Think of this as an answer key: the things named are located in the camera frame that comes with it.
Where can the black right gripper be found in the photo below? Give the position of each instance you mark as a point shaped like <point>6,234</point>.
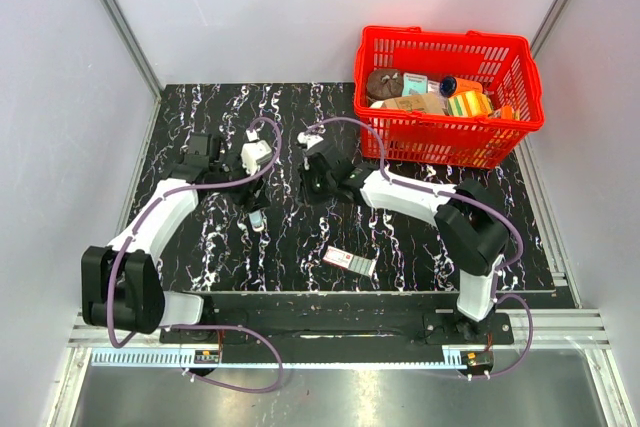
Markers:
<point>305,173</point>

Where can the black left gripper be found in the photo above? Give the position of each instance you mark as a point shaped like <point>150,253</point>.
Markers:
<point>252,200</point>

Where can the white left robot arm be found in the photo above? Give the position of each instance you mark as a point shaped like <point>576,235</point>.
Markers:
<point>120,286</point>

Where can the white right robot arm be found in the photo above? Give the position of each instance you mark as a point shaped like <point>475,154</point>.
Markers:
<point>474,238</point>

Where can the black marble pattern mat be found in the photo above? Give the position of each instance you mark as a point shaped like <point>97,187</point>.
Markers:
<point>319,235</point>

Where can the red staple box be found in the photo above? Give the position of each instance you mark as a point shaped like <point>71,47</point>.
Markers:
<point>350,262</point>

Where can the brown round bun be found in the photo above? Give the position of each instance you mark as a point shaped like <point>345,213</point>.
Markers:
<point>384,83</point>

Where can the teal white small box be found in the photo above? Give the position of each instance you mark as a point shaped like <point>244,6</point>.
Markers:
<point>414,84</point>

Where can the brown cardboard box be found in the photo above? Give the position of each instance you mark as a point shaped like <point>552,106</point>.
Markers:
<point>428,103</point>

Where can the blue cap bottle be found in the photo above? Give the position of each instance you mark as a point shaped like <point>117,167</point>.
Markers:
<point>451,86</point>

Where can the green yellow striped box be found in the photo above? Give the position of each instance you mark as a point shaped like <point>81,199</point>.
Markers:
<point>470,104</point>

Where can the orange packet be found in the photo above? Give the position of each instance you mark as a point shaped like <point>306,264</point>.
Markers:
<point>506,112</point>

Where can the red plastic shopping basket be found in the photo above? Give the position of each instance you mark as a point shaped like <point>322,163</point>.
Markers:
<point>502,63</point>

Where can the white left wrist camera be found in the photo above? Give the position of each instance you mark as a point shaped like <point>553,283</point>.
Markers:
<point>255,153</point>

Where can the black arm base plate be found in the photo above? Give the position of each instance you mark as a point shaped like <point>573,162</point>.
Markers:
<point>330,322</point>

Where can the aluminium frame rail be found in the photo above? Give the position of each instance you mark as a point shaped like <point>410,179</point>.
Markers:
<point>541,330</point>

